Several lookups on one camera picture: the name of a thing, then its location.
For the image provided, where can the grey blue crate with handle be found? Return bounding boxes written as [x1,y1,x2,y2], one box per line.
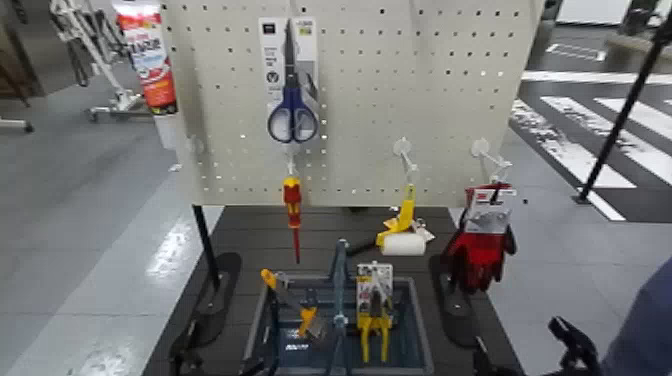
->
[240,238,436,376]

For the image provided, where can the black stand pole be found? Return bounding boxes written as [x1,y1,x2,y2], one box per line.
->
[191,204,222,290]

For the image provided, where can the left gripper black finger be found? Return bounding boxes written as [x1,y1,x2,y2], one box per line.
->
[168,317,207,376]
[240,285,285,376]

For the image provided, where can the beige perforated pegboard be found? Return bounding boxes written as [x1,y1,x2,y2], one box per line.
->
[159,0,547,209]

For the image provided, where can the grey background platform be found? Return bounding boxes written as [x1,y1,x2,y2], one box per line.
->
[603,31,672,72]

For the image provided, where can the red gloves with card label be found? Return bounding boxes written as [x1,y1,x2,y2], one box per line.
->
[440,182,518,295]

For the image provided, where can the black tripod pole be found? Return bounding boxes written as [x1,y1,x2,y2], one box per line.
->
[572,15,672,206]

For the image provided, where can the white wheeled frame stand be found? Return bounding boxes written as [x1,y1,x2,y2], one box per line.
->
[49,0,153,123]

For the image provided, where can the blue scissors in card package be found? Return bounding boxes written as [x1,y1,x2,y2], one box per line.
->
[257,16,321,146]

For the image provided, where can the yellow pliers in card package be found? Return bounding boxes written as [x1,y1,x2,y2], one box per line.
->
[355,260,395,365]

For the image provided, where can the orange handled metal tool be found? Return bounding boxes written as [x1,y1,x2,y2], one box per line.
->
[259,267,327,340]

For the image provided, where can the grey leg with caster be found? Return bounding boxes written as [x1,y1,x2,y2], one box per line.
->
[0,117,35,134]

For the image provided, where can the red yellow screwdriver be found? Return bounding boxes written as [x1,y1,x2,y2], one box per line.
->
[282,176,304,265]

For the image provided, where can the brown wooden furniture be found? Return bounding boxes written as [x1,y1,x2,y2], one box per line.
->
[0,0,43,98]

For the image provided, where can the yellow handled white paint roller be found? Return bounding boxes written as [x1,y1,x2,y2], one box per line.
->
[345,183,437,258]

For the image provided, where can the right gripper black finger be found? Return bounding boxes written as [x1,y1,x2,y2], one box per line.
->
[471,335,508,376]
[547,315,602,376]

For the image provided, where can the black oval stand foot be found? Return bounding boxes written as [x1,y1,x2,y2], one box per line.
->
[183,251,243,348]
[428,254,482,349]

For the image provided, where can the red white sealant cartridge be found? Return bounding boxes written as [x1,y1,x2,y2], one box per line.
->
[111,0,182,151]

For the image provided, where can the white plastic pegboard hook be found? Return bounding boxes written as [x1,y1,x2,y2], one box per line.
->
[392,136,420,186]
[283,142,302,180]
[470,137,515,185]

